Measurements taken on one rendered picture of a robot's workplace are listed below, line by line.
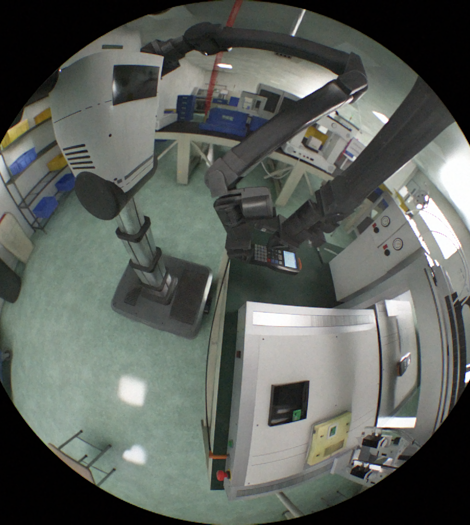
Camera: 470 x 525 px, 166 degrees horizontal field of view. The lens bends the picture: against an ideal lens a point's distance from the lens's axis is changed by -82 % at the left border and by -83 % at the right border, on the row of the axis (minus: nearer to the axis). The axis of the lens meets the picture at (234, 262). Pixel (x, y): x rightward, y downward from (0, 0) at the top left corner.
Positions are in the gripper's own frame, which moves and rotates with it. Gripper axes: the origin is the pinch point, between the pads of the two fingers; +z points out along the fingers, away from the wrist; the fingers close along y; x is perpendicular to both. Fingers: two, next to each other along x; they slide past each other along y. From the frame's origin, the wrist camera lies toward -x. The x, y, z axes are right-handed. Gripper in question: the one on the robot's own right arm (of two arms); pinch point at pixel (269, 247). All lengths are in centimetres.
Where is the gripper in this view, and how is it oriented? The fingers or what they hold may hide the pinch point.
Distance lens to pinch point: 50.9
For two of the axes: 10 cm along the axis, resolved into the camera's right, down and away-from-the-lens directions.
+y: 0.8, -8.5, 5.3
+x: -8.8, -3.1, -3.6
